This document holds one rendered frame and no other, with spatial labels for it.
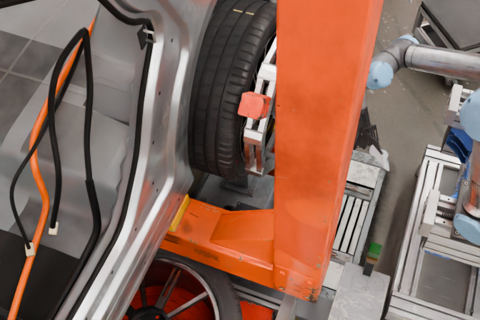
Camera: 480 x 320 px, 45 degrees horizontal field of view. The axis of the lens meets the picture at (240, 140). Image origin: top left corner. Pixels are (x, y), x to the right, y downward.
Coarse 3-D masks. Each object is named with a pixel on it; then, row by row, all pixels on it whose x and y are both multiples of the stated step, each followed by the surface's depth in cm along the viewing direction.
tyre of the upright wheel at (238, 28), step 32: (224, 0) 196; (256, 0) 202; (224, 32) 185; (256, 32) 184; (224, 64) 181; (192, 96) 184; (224, 96) 182; (192, 128) 189; (224, 128) 184; (192, 160) 200; (224, 160) 192
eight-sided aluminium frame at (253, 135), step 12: (264, 60) 185; (264, 72) 182; (264, 84) 187; (252, 120) 185; (264, 120) 184; (252, 132) 186; (264, 132) 186; (252, 144) 195; (264, 144) 193; (252, 156) 200; (264, 156) 198; (252, 168) 202; (264, 168) 202
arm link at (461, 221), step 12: (468, 96) 137; (468, 108) 134; (468, 120) 136; (468, 132) 137; (468, 192) 161; (468, 204) 158; (456, 216) 162; (468, 216) 159; (456, 228) 165; (468, 228) 160; (468, 240) 165
